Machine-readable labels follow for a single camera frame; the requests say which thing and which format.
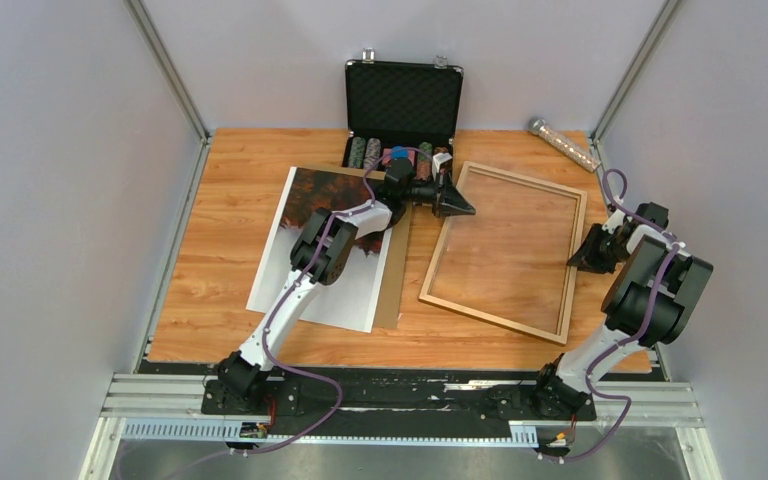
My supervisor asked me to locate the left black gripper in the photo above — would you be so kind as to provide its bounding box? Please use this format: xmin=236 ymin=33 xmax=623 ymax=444
xmin=402 ymin=170 xmax=477 ymax=219

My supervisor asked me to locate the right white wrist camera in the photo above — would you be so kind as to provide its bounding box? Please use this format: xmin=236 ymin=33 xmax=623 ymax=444
xmin=602 ymin=209 xmax=629 ymax=235

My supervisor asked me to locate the brown cardboard backing board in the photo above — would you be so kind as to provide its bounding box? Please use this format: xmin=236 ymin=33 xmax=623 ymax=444
xmin=298 ymin=164 xmax=413 ymax=329

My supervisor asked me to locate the black poker chip case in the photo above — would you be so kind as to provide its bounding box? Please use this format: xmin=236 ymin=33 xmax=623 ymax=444
xmin=342 ymin=49 xmax=464 ymax=182

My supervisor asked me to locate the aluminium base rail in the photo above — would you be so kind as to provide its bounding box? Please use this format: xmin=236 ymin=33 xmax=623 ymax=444
xmin=82 ymin=370 xmax=721 ymax=479

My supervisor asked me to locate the blue round chip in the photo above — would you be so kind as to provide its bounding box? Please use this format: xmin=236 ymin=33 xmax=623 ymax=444
xmin=390 ymin=150 xmax=411 ymax=161

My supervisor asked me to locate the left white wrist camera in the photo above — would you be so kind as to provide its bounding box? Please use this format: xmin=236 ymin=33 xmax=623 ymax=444
xmin=432 ymin=152 xmax=453 ymax=178

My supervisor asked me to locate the light wooden picture frame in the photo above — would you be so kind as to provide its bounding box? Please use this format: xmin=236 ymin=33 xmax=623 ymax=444
xmin=418 ymin=160 xmax=589 ymax=346

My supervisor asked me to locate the red forest photo print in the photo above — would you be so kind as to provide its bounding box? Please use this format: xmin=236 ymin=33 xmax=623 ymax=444
xmin=246 ymin=167 xmax=391 ymax=333

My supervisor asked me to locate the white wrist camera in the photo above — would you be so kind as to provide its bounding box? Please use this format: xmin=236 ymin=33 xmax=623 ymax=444
xmin=602 ymin=209 xmax=629 ymax=235
xmin=432 ymin=152 xmax=453 ymax=178

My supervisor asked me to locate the silver glitter tube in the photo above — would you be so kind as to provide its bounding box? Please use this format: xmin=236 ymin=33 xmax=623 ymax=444
xmin=526 ymin=116 xmax=601 ymax=173

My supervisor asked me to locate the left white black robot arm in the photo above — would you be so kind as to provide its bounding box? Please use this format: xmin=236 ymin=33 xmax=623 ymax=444
xmin=216 ymin=152 xmax=475 ymax=413

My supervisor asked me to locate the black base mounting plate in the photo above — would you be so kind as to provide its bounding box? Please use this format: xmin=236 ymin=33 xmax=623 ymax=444
xmin=138 ymin=360 xmax=624 ymax=442

